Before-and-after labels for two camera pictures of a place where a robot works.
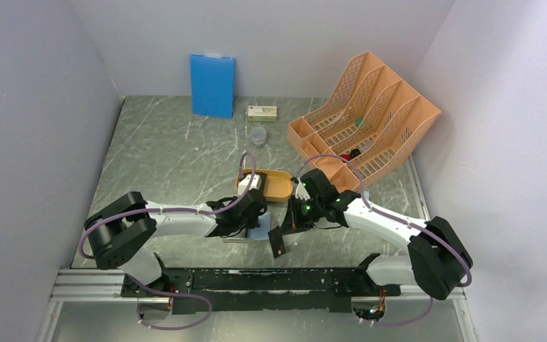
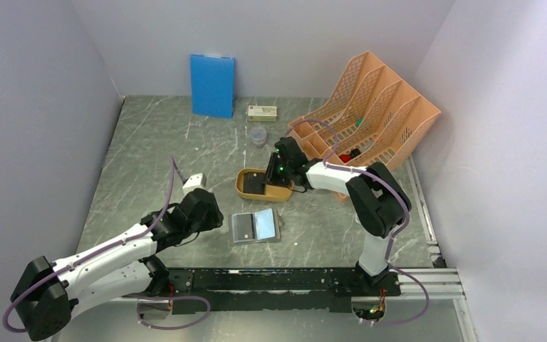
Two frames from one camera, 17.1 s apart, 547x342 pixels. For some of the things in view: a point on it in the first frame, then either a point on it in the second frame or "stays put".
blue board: x=212 y=85 stays put
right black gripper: x=293 y=222 -> x=271 y=177
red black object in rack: x=354 y=153 stays put
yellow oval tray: x=279 y=185 stays put
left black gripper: x=253 y=223 -> x=214 y=218
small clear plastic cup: x=258 y=136 stays put
